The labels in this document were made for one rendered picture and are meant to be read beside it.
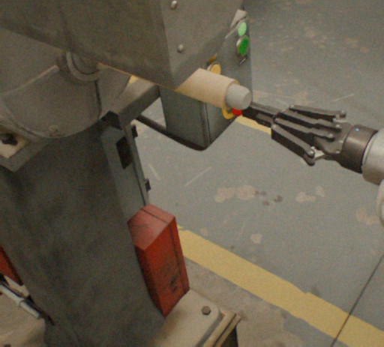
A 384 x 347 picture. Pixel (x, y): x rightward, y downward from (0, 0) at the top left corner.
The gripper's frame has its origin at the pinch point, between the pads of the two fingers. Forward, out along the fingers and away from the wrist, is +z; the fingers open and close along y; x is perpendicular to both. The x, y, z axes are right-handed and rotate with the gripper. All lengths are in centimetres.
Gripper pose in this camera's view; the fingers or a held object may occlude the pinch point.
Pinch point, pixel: (260, 113)
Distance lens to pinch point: 96.8
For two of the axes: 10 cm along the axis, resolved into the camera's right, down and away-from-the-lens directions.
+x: -1.2, -7.3, -6.8
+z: -8.0, -3.4, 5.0
